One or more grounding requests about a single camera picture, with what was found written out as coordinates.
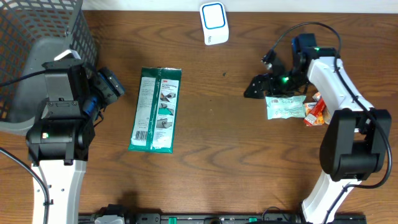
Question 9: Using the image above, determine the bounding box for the grey plastic mesh basket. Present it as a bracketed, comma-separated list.
[1, 0, 98, 135]

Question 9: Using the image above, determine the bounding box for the mint green wipes pack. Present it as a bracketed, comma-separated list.
[266, 95, 306, 119]

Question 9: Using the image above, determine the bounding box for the white black barcode scanner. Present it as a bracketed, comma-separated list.
[199, 1, 229, 45]

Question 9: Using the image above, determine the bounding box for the orange snack packet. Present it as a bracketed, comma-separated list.
[312, 92, 332, 124]

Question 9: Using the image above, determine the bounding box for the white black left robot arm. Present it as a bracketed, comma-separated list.
[26, 67, 124, 223]

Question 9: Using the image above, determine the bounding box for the white green package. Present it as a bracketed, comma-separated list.
[128, 67, 182, 154]

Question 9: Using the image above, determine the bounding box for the red stick packet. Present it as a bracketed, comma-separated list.
[304, 98, 326, 126]

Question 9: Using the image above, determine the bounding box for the orange tissue packet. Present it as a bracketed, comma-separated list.
[304, 102, 325, 126]

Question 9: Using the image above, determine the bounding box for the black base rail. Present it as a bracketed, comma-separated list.
[79, 205, 368, 224]

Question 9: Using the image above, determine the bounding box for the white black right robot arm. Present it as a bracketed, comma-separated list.
[244, 44, 392, 223]

